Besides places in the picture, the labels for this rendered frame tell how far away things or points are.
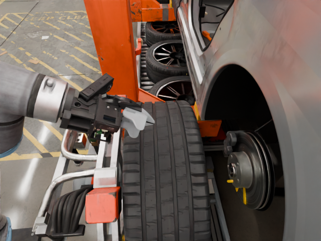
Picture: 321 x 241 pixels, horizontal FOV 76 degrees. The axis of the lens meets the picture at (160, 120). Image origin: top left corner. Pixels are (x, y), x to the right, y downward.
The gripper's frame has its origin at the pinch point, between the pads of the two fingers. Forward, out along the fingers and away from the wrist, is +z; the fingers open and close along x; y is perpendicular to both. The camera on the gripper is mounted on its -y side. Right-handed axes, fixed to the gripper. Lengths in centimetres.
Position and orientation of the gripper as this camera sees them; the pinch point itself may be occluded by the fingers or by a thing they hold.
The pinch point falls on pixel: (149, 119)
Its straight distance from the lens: 53.2
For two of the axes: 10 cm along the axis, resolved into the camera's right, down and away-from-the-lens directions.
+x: 4.8, -5.6, -6.8
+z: 8.8, 2.5, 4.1
